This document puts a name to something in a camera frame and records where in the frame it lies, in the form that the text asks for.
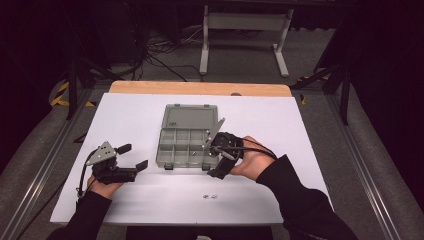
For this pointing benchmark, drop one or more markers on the aluminium rail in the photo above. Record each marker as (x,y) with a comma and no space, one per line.
(363,173)
(43,170)

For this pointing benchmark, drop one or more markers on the grey clear compartment box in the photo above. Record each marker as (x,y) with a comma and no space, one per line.
(181,146)

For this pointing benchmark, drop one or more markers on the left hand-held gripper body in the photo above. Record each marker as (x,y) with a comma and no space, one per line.
(113,175)

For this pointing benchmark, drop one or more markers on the person's right hand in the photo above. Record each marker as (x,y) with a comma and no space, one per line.
(255,164)

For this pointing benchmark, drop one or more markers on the yellow black floor tape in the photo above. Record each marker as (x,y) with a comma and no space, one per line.
(60,96)

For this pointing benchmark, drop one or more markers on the white metal stand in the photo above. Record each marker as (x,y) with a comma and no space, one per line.
(246,21)

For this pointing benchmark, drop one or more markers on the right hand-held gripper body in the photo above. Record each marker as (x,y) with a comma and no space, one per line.
(230,145)

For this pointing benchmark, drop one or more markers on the black tripod stand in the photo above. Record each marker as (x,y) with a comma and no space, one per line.
(71,90)
(345,100)

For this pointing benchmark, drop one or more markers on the person's left hand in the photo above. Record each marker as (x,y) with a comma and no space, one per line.
(105,190)

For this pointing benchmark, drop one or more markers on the white board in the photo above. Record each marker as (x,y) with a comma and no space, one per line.
(126,116)

